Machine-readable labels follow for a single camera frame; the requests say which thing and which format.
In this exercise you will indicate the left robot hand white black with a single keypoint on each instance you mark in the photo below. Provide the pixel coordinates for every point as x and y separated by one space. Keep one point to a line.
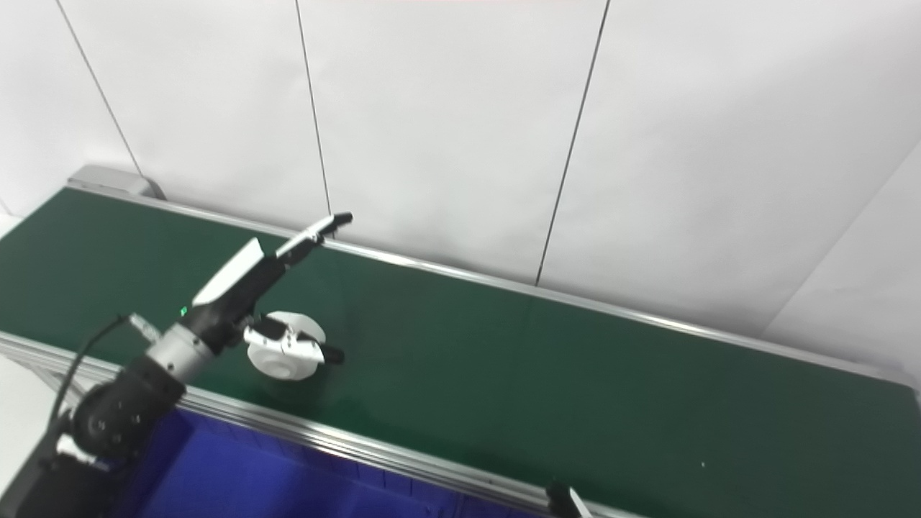
237 288

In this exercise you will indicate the white round plastic part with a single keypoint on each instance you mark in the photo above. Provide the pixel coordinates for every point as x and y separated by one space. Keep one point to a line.
284 365

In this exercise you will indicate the grey conveyor end housing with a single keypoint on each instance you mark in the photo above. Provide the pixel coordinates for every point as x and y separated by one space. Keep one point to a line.
115 180

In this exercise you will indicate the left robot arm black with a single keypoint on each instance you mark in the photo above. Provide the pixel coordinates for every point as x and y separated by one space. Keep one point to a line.
122 410

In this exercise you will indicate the green conveyor belt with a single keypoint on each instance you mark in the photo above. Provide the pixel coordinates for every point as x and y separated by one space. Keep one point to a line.
316 435
547 381

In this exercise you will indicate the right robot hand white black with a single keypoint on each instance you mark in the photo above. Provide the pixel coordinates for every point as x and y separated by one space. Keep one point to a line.
565 502

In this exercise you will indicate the blue plastic bin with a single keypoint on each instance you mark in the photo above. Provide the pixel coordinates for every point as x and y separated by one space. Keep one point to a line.
273 482

